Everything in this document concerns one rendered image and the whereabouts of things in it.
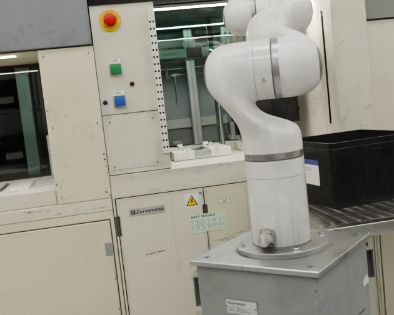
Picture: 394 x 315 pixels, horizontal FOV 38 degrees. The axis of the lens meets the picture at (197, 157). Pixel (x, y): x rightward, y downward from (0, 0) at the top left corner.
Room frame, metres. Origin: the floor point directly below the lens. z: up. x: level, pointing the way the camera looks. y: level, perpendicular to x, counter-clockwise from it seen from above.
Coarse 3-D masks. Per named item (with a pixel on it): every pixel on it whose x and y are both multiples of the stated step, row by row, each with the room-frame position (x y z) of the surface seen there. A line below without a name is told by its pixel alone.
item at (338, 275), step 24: (336, 240) 1.15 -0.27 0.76; (360, 240) 1.13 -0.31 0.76; (192, 264) 1.11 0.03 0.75; (216, 264) 1.08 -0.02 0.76; (240, 264) 1.05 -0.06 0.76; (264, 264) 1.03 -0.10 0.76; (288, 264) 1.02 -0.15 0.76; (312, 264) 1.00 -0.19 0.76; (336, 264) 1.04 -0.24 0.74; (360, 264) 1.14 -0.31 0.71; (216, 288) 1.09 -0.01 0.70; (240, 288) 1.06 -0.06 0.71; (264, 288) 1.03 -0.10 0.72; (288, 288) 1.00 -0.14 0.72; (312, 288) 0.97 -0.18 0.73; (336, 288) 1.03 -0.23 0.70; (360, 288) 1.13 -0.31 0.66; (216, 312) 1.09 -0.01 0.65; (240, 312) 1.06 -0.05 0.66; (264, 312) 1.03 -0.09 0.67; (288, 312) 1.00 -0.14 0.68; (312, 312) 0.97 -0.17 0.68; (336, 312) 1.02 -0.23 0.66; (360, 312) 1.12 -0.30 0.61
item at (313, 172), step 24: (312, 144) 1.52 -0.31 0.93; (336, 144) 1.44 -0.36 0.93; (360, 144) 1.46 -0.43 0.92; (384, 144) 1.48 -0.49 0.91; (312, 168) 1.53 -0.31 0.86; (336, 168) 1.44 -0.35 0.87; (360, 168) 1.46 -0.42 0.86; (384, 168) 1.48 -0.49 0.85; (312, 192) 1.54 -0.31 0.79; (336, 192) 1.44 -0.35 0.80; (360, 192) 1.46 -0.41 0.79; (384, 192) 1.48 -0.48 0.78
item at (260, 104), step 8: (296, 96) 2.09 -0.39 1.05; (256, 104) 2.07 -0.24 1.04; (264, 104) 2.07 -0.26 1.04; (272, 104) 2.08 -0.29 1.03; (280, 104) 2.08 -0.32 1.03; (288, 104) 2.09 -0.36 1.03; (296, 104) 2.09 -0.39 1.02; (272, 112) 2.07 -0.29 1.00; (280, 112) 2.08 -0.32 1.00; (288, 112) 2.08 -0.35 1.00; (296, 112) 2.09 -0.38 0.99; (232, 120) 2.24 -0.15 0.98; (296, 120) 2.09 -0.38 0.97
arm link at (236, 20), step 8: (232, 0) 1.49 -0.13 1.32; (240, 0) 1.48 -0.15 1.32; (248, 0) 1.47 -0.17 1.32; (224, 8) 1.51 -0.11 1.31; (232, 8) 1.48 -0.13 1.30; (240, 8) 1.47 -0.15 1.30; (248, 8) 1.46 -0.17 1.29; (224, 16) 1.50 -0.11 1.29; (232, 16) 1.47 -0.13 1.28; (240, 16) 1.46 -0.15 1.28; (248, 16) 1.46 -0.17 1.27; (224, 24) 1.51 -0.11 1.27; (232, 24) 1.48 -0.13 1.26; (240, 24) 1.47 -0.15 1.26; (232, 32) 1.50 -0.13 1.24; (240, 32) 1.49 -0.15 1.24
